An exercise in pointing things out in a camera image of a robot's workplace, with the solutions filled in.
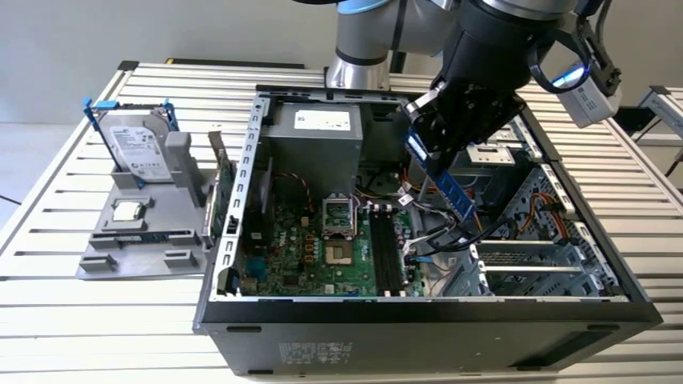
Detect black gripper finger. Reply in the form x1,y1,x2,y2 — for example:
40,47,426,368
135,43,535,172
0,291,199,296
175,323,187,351
445,93,529,172
403,85,454,174

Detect grey metal drive cage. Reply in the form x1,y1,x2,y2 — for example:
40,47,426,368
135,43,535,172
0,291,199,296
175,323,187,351
410,114,535,201

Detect black round case speaker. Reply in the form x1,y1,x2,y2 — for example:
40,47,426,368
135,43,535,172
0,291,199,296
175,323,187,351
371,172,402,195

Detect grey power supply unit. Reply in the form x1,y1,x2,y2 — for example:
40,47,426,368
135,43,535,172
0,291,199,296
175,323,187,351
265,102,366,193

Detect black case fan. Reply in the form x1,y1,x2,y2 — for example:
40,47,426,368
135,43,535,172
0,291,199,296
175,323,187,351
249,156,278,241

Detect CPU socket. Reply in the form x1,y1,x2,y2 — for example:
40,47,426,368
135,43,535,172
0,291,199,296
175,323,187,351
323,238,358,268

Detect black strip yellow tip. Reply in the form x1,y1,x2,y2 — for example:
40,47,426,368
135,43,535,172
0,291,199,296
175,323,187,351
165,58,307,70

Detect grey metal disk bay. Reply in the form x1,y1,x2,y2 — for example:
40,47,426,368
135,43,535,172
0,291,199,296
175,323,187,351
469,238,607,298

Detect green graphics card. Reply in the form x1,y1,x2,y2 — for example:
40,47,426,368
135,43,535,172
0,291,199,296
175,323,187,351
202,126,239,251

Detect green motherboard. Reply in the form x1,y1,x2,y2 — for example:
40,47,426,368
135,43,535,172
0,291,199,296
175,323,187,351
234,191,429,298

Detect grey parts rack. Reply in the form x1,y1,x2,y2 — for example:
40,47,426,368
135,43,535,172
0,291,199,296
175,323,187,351
74,133,223,281

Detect hard disk in blue carrier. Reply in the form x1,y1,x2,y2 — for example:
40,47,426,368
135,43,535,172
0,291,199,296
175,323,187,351
83,98,186,189

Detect black open PC case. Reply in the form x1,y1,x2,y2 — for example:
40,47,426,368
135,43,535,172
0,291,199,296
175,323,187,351
191,83,665,378

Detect silver CPU chip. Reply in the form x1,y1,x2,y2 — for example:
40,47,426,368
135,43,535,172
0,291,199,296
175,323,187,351
110,201,147,222

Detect silver wrist camera blue light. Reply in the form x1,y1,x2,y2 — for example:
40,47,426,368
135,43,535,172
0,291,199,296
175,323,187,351
554,78,625,130

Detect power wire bundle white tags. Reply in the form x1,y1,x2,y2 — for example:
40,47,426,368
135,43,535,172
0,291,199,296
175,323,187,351
351,166,429,209

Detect thin black camera cable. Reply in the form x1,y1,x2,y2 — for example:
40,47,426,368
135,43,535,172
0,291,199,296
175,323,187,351
595,0,614,29

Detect orange red power wires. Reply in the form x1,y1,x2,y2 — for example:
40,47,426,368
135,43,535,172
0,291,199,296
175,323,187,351
526,192,571,246

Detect twisted multicoloured fan wire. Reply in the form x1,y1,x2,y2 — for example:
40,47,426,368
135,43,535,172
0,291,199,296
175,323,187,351
273,171,318,214

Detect black data cables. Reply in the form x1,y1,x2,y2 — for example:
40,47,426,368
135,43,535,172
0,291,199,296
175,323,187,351
410,214,517,257

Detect metal socket cover frame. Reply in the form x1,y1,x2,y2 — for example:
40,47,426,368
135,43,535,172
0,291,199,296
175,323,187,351
322,192,358,239

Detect small aluminium frame table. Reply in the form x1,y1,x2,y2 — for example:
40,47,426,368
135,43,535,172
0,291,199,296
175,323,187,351
631,84,683,147

